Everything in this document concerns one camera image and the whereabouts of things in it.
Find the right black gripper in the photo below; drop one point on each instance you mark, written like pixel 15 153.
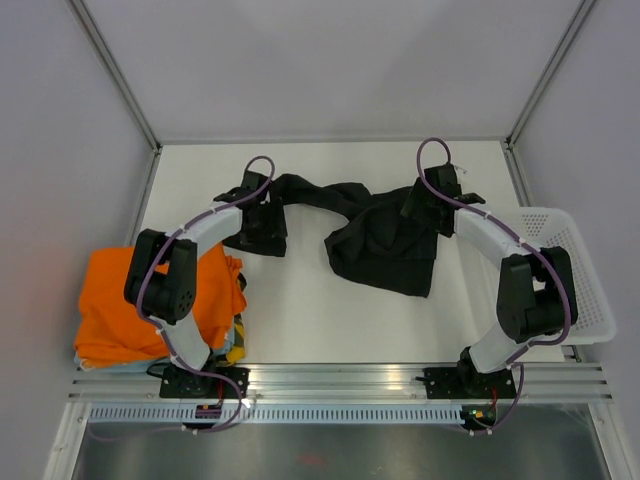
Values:
pixel 420 191

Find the black trousers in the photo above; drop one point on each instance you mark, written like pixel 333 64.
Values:
pixel 377 247

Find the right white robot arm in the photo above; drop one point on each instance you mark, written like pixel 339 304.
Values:
pixel 536 298

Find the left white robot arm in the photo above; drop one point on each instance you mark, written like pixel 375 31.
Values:
pixel 161 282

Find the white perforated plastic basket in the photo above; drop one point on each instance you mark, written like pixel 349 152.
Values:
pixel 550 227

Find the yellow black patterned garment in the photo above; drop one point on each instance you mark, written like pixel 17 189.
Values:
pixel 239 335

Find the orange folded garment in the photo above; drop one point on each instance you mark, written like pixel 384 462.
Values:
pixel 110 330

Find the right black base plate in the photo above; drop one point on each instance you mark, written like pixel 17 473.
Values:
pixel 451 383

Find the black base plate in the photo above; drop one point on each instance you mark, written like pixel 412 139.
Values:
pixel 177 383
pixel 451 383

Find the left aluminium frame post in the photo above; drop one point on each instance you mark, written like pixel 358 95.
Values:
pixel 101 48

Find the aluminium frame post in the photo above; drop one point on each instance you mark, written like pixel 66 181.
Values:
pixel 101 48
pixel 559 54

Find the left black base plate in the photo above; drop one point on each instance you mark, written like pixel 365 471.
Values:
pixel 177 383

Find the right aluminium frame post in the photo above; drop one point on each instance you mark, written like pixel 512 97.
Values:
pixel 559 54

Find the aluminium rail beam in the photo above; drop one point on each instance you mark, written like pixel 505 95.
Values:
pixel 544 383

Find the white slotted cable duct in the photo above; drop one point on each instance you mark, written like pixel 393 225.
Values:
pixel 277 414

